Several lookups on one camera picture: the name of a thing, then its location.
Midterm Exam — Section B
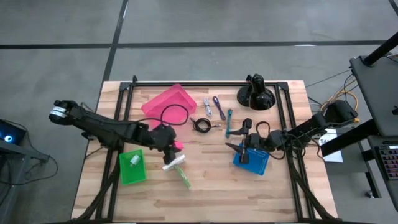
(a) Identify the white bundled cable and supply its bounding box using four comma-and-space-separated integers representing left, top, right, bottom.
203, 96, 214, 118

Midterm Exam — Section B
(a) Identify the green plastic bin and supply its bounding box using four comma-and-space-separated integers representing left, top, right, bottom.
119, 149, 147, 187

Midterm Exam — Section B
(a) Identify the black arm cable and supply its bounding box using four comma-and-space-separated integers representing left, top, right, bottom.
256, 120, 272, 135
136, 104, 190, 127

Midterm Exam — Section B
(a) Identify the black equipment stand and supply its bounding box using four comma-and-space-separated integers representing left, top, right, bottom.
0, 142, 50, 224

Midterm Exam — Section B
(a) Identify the purple cable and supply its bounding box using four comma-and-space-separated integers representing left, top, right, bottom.
212, 95, 227, 121

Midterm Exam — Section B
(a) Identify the pink plastic bin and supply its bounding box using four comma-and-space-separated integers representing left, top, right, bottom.
141, 83, 198, 128

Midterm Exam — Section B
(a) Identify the teal braided cable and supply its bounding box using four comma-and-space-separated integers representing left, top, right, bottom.
224, 108, 233, 139

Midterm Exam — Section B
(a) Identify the black pole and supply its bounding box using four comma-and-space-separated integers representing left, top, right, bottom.
363, 30, 398, 67

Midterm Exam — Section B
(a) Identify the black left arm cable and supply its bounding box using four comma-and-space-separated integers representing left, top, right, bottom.
136, 104, 190, 127

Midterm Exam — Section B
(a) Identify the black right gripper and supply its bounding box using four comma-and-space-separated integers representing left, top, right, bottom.
224, 118, 271, 165

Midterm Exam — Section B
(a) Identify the yellow cable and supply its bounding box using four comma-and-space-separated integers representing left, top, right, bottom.
320, 90, 360, 122

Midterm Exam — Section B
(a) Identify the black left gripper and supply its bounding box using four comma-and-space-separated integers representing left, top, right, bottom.
146, 124, 177, 165

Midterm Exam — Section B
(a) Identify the black desk leg frame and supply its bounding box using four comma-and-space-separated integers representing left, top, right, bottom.
320, 119, 398, 212

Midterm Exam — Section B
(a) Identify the black keyboard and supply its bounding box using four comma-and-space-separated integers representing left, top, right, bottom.
374, 144, 398, 181

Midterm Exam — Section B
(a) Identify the black device with blue light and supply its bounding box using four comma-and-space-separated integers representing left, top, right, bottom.
0, 119, 27, 146

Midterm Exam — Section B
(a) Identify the white paper sheet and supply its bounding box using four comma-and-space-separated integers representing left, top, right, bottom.
318, 129, 345, 164

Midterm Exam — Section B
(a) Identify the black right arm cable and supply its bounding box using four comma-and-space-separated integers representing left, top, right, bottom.
256, 120, 272, 135

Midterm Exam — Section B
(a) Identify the black aluminium table frame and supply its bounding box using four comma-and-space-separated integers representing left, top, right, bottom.
73, 74, 340, 223

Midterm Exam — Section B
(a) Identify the blue plastic bin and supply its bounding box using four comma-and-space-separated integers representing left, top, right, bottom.
232, 142, 270, 177

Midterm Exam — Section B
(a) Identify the grey desk top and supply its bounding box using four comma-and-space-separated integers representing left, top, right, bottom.
349, 54, 398, 138

